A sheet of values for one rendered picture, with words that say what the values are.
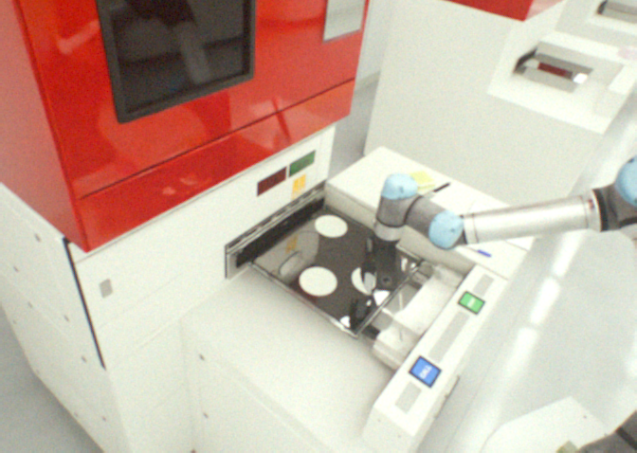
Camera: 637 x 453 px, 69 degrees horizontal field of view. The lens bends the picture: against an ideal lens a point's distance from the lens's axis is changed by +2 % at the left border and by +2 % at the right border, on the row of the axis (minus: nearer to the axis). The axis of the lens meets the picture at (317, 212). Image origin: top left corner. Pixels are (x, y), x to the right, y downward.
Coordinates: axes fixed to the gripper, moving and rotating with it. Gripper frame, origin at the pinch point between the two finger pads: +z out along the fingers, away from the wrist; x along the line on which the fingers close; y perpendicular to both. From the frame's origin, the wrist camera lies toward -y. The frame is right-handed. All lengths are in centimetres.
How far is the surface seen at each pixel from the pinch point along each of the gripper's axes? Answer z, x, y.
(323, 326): 9.3, 11.5, -5.4
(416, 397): -4.4, -7.1, -30.9
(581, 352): 91, -126, 61
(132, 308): -6, 56, -18
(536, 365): 91, -99, 50
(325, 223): 1.4, 13.3, 28.2
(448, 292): 3.3, -22.9, 6.8
